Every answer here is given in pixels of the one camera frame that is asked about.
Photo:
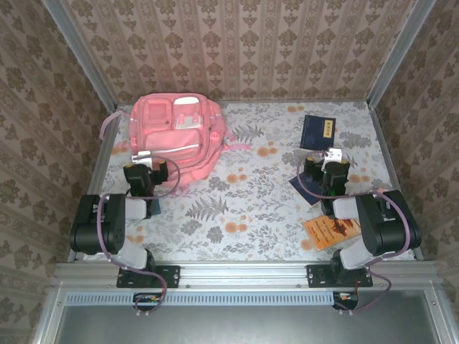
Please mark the aluminium frame post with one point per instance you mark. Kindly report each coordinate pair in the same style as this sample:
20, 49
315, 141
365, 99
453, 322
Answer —
399, 53
83, 53

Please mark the navy book with yellow label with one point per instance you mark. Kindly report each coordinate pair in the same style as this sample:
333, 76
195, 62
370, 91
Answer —
313, 132

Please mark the right aluminium side rail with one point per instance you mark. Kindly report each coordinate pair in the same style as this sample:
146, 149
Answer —
381, 143

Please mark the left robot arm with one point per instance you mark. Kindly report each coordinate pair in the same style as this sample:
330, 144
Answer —
107, 222

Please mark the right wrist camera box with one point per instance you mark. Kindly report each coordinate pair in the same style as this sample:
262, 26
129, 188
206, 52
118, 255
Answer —
333, 156

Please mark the orange book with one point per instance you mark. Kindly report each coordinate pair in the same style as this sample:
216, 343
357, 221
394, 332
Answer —
330, 233

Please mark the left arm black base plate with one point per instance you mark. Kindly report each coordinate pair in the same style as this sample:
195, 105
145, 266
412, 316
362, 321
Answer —
170, 276

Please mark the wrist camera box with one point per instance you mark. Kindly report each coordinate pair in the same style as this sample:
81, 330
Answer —
141, 157
333, 156

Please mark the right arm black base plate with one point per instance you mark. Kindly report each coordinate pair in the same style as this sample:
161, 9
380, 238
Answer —
317, 276

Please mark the grey metal panel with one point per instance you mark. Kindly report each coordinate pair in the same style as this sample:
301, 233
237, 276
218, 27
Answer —
251, 326

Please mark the right aluminium frame post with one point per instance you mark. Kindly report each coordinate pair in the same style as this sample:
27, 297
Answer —
399, 53

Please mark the floral tablecloth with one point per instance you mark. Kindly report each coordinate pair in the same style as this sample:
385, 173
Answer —
251, 229

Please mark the aluminium cross rail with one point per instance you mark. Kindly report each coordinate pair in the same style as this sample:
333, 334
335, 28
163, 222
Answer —
244, 274

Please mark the aluminium side rail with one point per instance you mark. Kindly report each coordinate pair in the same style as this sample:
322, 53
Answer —
104, 161
381, 143

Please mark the pink student backpack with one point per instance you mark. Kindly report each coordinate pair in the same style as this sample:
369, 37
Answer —
168, 143

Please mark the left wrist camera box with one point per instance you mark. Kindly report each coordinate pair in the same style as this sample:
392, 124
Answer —
141, 157

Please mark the left aluminium frame post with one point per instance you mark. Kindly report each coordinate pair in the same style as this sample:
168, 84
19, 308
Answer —
83, 53

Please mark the left aluminium side rail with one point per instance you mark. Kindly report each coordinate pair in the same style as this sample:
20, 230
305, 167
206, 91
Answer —
104, 161

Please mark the plain navy book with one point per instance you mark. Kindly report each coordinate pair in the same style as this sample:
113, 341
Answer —
305, 191

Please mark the rear aluminium rail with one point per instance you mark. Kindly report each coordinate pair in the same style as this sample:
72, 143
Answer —
322, 101

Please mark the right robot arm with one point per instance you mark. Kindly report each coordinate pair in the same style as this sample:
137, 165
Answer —
376, 225

